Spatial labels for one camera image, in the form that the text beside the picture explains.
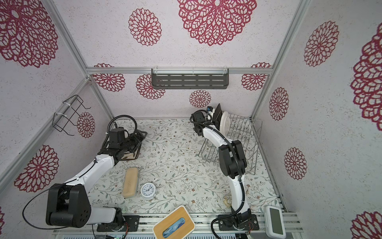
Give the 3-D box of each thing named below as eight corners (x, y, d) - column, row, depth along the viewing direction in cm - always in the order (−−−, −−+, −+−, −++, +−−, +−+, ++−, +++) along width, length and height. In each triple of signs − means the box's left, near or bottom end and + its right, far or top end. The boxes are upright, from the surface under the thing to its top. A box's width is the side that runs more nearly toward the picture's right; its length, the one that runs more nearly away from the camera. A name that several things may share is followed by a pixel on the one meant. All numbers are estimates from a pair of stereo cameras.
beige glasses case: (123, 199, 83) (120, 196, 80) (127, 170, 94) (125, 167, 91) (137, 197, 84) (134, 194, 81) (139, 169, 95) (137, 166, 92)
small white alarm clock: (141, 199, 83) (139, 197, 80) (144, 185, 88) (142, 182, 85) (155, 199, 83) (153, 197, 80) (157, 185, 88) (156, 182, 85)
